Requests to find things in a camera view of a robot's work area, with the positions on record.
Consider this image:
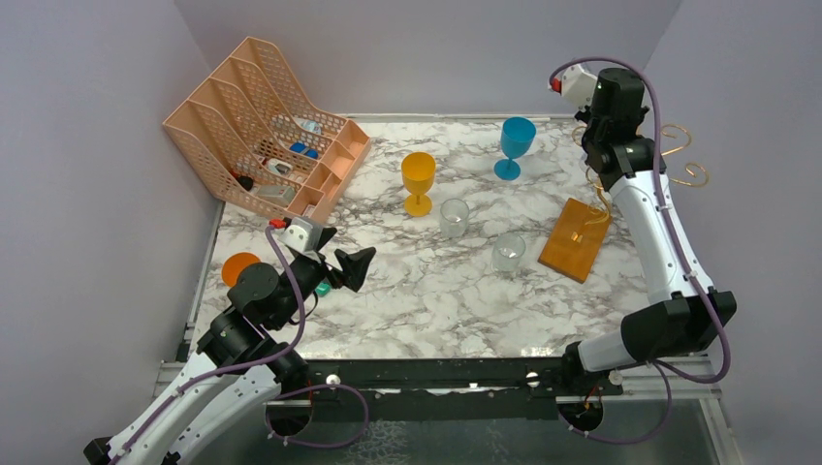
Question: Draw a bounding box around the clear tumbler right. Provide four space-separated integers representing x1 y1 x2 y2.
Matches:
491 232 526 273

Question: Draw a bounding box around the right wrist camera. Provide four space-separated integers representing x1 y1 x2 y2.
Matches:
549 64 597 110

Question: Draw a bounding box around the gold wire glass rack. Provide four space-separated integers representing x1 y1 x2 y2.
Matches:
571 123 711 226

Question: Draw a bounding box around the clear tumbler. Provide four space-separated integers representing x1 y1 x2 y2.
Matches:
439 199 470 238
491 232 526 273

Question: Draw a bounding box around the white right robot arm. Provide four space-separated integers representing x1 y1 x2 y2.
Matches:
551 63 737 394

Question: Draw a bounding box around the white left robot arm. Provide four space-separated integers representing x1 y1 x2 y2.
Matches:
83 216 376 464

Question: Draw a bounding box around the green small box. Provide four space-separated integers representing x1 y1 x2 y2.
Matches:
315 283 332 296

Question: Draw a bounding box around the peach plastic file organizer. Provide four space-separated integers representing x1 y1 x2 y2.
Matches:
163 37 371 222

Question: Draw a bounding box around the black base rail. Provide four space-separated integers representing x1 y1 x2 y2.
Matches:
243 356 644 425

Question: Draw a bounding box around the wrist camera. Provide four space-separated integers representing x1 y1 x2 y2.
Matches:
279 216 324 261
549 64 597 110

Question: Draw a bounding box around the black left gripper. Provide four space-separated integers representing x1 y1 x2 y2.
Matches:
271 228 376 329

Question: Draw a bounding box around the blue item in organizer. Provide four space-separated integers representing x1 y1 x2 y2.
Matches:
289 142 319 160

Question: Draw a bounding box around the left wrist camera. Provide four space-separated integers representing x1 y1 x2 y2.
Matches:
279 216 324 261

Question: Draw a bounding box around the wooden rack base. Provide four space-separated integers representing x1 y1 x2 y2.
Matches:
537 199 612 283

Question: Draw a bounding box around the blue plastic wine glass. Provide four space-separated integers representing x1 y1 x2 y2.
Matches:
493 116 537 181

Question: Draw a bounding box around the clear tumbler left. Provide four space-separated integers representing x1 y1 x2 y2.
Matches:
439 199 470 238

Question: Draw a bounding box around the orange plastic wine glass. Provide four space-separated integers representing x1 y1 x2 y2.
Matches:
221 252 261 288

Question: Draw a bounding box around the grey box in organizer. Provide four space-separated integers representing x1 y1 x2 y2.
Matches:
254 185 297 208

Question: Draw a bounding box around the yellow plastic wine glass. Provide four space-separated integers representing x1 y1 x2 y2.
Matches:
401 152 436 217

